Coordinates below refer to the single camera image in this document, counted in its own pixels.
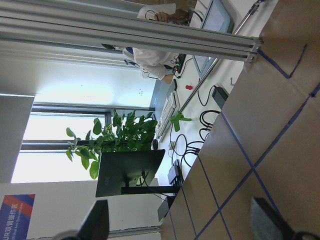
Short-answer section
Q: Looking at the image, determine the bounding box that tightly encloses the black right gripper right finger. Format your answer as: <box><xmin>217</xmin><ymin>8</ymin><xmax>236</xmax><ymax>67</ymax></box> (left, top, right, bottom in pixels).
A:
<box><xmin>250</xmin><ymin>197</ymin><xmax>320</xmax><ymax>240</ymax></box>

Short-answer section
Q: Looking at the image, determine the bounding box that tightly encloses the black computer monitor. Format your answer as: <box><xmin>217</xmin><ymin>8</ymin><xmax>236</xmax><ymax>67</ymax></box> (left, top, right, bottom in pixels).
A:
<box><xmin>95</xmin><ymin>149</ymin><xmax>179</xmax><ymax>198</ymax></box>

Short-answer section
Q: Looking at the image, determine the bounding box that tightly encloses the green handled reacher grabber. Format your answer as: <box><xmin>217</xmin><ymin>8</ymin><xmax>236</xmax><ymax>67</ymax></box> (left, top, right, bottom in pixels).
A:
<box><xmin>170</xmin><ymin>0</ymin><xmax>264</xmax><ymax>132</ymax></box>

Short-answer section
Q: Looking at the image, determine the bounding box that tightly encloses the white keyboard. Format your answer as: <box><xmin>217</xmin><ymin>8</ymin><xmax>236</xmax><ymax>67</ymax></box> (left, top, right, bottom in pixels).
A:
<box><xmin>154</xmin><ymin>90</ymin><xmax>180</xmax><ymax>141</ymax></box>

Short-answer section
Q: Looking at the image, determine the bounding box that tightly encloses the teach pendant tablet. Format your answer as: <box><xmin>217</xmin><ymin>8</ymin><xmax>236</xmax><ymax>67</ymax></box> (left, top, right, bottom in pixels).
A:
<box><xmin>191</xmin><ymin>0</ymin><xmax>234</xmax><ymax>78</ymax></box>

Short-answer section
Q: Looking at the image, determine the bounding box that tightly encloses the blue red wall sign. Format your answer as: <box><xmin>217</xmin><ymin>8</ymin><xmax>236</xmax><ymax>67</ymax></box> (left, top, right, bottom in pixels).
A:
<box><xmin>0</xmin><ymin>194</ymin><xmax>36</xmax><ymax>240</ymax></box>

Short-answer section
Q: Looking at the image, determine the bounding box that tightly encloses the green potted plant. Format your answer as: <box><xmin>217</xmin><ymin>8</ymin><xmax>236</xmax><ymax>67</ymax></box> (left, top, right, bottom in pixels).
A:
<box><xmin>65</xmin><ymin>111</ymin><xmax>158</xmax><ymax>180</ymax></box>

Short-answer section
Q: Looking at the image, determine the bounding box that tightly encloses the person in white shirt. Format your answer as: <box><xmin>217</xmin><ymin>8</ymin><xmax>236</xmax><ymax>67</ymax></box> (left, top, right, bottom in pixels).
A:
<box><xmin>122</xmin><ymin>3</ymin><xmax>189</xmax><ymax>84</ymax></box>

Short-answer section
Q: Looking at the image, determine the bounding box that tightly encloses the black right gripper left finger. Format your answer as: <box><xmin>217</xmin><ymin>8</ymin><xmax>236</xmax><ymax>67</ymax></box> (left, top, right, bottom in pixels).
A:
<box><xmin>55</xmin><ymin>199</ymin><xmax>109</xmax><ymax>240</ymax></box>

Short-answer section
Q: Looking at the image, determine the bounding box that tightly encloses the black power adapter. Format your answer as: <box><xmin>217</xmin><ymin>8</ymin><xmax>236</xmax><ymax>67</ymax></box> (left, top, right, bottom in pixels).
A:
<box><xmin>212</xmin><ymin>85</ymin><xmax>229</xmax><ymax>109</ymax></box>

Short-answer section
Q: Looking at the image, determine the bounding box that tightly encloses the aluminium frame post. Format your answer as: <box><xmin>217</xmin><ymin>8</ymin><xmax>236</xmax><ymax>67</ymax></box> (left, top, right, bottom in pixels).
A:
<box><xmin>0</xmin><ymin>0</ymin><xmax>263</xmax><ymax>62</ymax></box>

